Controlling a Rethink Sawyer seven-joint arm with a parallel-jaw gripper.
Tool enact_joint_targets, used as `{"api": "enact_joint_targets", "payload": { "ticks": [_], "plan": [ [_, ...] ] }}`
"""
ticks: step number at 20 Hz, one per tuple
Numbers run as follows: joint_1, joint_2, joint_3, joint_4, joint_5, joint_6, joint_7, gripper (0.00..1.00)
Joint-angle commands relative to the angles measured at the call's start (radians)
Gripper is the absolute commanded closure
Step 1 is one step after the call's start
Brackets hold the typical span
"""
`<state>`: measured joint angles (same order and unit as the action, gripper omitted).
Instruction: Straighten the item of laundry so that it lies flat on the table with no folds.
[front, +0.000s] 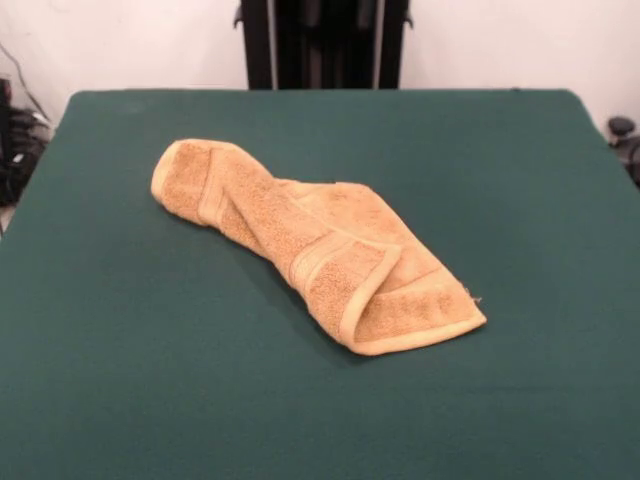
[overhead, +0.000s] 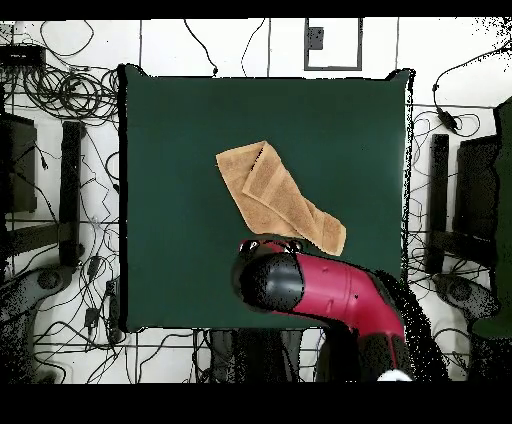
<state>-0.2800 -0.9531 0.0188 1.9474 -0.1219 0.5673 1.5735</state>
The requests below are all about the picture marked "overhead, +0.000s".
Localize tan terry towel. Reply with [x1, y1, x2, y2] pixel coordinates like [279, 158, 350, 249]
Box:
[215, 140, 348, 257]

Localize black flat panel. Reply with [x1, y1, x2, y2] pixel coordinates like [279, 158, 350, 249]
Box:
[453, 135, 499, 241]
[0, 111, 38, 215]

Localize dark green table cloth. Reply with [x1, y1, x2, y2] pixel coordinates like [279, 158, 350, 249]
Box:
[118, 63, 415, 333]

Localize black stand behind table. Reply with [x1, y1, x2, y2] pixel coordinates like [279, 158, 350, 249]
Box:
[209, 329, 303, 383]

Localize black T-shaped stand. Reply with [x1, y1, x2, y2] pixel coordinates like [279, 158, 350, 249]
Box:
[425, 133, 497, 275]
[3, 120, 86, 268]

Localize dark tripod base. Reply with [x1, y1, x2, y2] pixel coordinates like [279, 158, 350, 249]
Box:
[437, 273, 499, 321]
[0, 265, 75, 321]

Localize small grey box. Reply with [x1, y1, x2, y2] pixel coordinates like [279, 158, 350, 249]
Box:
[306, 26, 324, 51]

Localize dark green fabric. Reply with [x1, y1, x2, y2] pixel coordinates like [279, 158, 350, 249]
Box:
[471, 95, 512, 341]

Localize black electronics box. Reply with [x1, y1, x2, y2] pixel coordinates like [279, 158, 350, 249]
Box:
[0, 44, 47, 67]

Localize black cable with plug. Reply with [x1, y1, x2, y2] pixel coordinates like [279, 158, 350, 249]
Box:
[183, 18, 219, 77]

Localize grey rectangular frame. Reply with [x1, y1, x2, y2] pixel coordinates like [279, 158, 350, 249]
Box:
[303, 17, 364, 72]

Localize black cable with adapter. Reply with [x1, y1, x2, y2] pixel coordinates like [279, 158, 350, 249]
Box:
[432, 39, 512, 135]

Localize black cable coil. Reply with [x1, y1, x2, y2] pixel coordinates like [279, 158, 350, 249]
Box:
[21, 65, 121, 121]

